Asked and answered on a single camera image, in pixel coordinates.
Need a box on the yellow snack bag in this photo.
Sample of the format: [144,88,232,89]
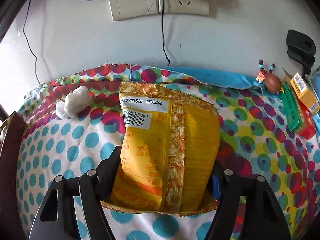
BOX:
[102,82,220,216]

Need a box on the colourful polka dot cloth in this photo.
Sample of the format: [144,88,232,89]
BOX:
[16,64,319,239]

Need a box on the white crumpled paper ball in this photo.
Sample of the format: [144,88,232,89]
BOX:
[55,86,92,119]

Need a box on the gold tin box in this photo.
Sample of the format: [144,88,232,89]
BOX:
[1,112,26,239]

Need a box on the green red medicine box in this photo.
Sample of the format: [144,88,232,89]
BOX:
[279,82,316,140]

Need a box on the small brown snail figurine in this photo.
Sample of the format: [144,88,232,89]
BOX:
[256,60,282,94]

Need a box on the yellow medicine box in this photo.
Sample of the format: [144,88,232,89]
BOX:
[290,73,319,115]

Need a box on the black stapler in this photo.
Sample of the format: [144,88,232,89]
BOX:
[285,29,316,78]

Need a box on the thin black hanging cable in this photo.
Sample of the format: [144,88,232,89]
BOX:
[22,0,41,85]

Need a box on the white wall socket plate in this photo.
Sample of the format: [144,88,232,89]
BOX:
[109,0,210,22]

